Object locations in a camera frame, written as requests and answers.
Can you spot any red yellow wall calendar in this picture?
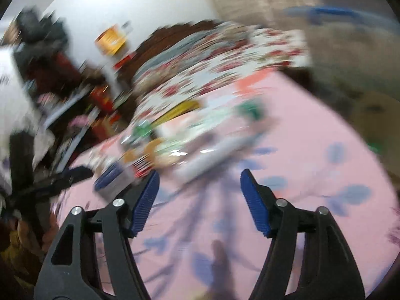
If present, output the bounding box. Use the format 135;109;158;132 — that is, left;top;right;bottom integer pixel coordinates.
94;25;130;70

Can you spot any clear plastic floral bottle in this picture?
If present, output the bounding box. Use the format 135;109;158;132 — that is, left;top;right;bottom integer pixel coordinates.
156;107;246;153

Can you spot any dark wooden headboard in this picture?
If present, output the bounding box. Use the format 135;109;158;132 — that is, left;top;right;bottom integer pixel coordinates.
116;20;220;85

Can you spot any cluttered shelf unit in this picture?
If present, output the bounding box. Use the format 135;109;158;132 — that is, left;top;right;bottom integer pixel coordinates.
1;8;115;192

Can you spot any white red floral bedsheet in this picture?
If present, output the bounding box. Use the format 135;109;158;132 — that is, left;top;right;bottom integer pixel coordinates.
131;22;312;123

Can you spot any pink floral blanket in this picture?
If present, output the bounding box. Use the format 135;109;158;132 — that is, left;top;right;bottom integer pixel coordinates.
51;68;395;300

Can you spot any clear storage box blue handle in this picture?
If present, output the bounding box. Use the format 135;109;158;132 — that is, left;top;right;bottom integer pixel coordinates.
276;6;399;99

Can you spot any crushed green soda can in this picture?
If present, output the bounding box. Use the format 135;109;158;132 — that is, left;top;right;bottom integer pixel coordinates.
121;120;157;145

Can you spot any yellow spice box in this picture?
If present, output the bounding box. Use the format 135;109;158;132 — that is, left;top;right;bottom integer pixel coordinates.
151;99;201;127

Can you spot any blue white milk carton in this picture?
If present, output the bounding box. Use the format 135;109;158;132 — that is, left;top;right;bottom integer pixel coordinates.
93;161;136;203

